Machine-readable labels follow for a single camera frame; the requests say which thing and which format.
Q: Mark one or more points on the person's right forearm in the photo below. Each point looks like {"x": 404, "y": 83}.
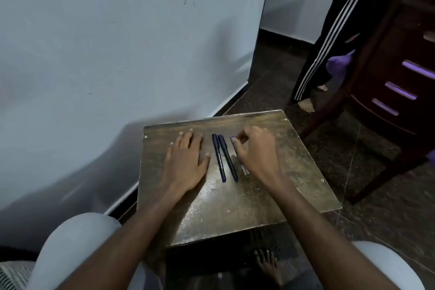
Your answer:
{"x": 323, "y": 242}

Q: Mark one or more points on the person's left hand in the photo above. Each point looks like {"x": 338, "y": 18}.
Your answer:
{"x": 183, "y": 167}

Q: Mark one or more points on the dark blue pen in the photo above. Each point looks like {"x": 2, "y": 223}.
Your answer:
{"x": 220, "y": 164}
{"x": 229, "y": 160}

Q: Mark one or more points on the black floor mat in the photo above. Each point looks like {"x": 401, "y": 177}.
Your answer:
{"x": 285, "y": 244}

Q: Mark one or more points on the person's right hand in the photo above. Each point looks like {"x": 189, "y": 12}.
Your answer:
{"x": 258, "y": 157}

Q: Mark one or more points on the person's bare right foot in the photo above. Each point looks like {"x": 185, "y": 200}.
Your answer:
{"x": 268, "y": 264}

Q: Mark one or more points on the person's right leg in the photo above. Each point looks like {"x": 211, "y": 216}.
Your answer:
{"x": 384, "y": 266}

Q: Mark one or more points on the purple cloth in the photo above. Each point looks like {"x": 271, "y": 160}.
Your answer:
{"x": 340, "y": 63}

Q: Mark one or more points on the small wooden table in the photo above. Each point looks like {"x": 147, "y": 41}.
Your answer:
{"x": 238, "y": 208}

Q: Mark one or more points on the striped grey cloth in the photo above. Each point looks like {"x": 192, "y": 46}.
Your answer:
{"x": 13, "y": 276}

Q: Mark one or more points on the person's left leg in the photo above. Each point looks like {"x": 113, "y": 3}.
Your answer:
{"x": 68, "y": 249}

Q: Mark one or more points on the person's leg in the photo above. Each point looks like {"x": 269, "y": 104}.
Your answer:
{"x": 68, "y": 249}
{"x": 384, "y": 266}

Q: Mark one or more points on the person's left forearm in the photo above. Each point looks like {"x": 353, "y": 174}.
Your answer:
{"x": 129, "y": 249}

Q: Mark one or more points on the dark wooden chair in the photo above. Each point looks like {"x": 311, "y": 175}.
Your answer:
{"x": 374, "y": 72}
{"x": 340, "y": 11}

